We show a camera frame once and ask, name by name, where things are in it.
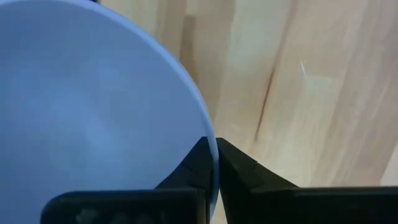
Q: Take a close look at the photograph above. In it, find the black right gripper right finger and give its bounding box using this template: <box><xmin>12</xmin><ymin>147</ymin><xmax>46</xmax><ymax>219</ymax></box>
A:
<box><xmin>216</xmin><ymin>137</ymin><xmax>398</xmax><ymax>224</ymax></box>

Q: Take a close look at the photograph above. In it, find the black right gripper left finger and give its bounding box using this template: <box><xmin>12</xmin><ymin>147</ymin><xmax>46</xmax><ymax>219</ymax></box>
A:
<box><xmin>40</xmin><ymin>136</ymin><xmax>215</xmax><ymax>224</ymax></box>

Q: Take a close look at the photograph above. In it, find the light blue bowl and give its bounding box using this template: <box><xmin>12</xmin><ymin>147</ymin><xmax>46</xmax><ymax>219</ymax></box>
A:
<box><xmin>0</xmin><ymin>0</ymin><xmax>221</xmax><ymax>224</ymax></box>

